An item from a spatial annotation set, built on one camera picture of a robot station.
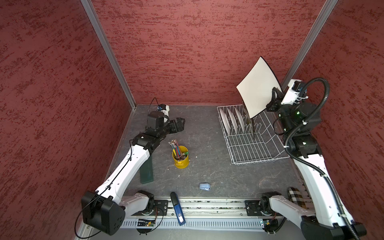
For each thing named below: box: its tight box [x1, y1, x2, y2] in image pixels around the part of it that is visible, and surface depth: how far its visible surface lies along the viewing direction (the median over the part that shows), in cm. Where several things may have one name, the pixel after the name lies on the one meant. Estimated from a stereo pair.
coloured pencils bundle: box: [168, 139, 183, 160], surface depth 82 cm
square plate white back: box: [236, 56, 282, 119], surface depth 70 cm
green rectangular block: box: [140, 155, 154, 185], surface depth 87 cm
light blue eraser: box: [199, 183, 211, 191], surface depth 81 cm
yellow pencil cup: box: [172, 145, 190, 169], surface depth 85 cm
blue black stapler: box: [170, 191, 186, 226], surface depth 72 cm
